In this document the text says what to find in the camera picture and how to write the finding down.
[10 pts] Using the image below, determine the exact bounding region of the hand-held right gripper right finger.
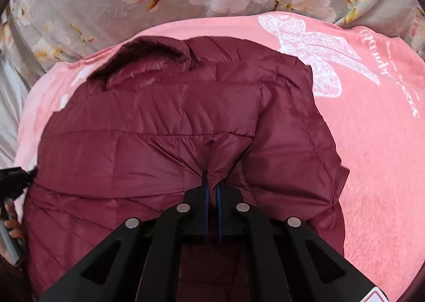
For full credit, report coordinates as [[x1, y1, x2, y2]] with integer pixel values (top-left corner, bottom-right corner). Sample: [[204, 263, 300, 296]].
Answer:
[[216, 181, 389, 302]]

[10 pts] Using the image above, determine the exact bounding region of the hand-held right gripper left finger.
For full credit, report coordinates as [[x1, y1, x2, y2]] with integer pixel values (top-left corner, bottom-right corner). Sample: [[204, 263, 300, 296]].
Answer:
[[38, 171, 211, 302]]

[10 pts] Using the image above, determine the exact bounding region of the maroon puffer jacket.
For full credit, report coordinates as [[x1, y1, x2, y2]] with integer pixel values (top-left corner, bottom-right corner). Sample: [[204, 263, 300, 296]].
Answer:
[[23, 36, 351, 302]]

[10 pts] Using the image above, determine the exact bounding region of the person's left hand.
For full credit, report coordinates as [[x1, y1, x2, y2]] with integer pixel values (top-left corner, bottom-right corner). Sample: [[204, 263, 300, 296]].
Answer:
[[2, 201, 24, 241]]

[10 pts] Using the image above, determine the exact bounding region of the pink blanket with white print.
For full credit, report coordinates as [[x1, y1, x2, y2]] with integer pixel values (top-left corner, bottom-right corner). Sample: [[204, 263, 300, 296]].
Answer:
[[13, 12, 425, 299]]

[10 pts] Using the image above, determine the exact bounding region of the grey floral bed sheet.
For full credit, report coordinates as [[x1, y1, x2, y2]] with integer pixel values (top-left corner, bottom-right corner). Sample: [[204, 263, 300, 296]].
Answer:
[[0, 0, 425, 163]]

